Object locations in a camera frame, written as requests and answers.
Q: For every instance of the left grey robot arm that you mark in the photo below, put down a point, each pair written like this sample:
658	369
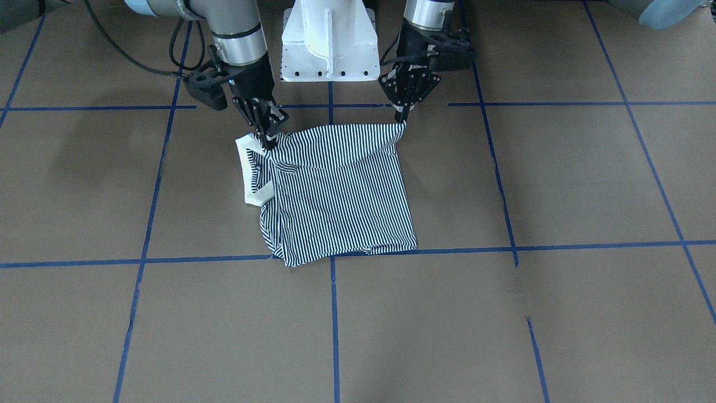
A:
658	15

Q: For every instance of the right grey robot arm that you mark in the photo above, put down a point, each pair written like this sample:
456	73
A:
238	58

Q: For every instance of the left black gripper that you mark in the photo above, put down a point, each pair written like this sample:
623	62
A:
412	54

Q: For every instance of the navy white striped polo shirt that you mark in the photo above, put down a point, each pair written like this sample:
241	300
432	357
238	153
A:
329	190

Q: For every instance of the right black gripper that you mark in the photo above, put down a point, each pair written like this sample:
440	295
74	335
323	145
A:
253	81

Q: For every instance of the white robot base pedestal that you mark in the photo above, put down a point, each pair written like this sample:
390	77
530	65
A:
329	41

